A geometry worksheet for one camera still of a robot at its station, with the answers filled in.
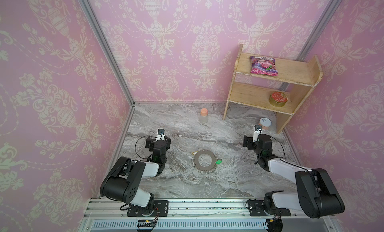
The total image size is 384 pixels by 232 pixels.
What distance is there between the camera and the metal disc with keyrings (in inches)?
35.0

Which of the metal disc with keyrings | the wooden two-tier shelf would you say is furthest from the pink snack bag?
the metal disc with keyrings

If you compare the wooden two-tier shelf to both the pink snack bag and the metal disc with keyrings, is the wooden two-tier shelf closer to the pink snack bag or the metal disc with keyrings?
the pink snack bag

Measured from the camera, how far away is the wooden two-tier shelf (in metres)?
0.74
